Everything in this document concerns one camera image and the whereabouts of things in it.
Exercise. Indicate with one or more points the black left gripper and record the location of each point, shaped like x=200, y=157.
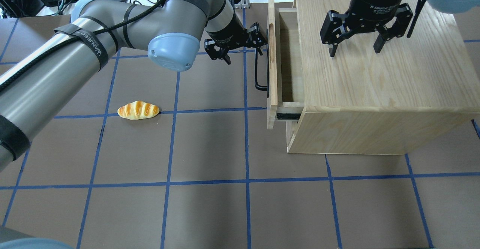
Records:
x=227, y=32

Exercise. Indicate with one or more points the wooden drawer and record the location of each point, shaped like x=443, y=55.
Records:
x=286, y=96

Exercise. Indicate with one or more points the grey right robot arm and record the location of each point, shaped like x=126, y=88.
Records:
x=445, y=6

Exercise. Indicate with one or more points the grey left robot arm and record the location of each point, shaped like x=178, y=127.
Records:
x=38, y=87

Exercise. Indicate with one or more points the light wooden cabinet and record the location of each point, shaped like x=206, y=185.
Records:
x=363, y=103

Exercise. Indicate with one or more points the toy bread roll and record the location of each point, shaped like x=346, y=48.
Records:
x=138, y=110

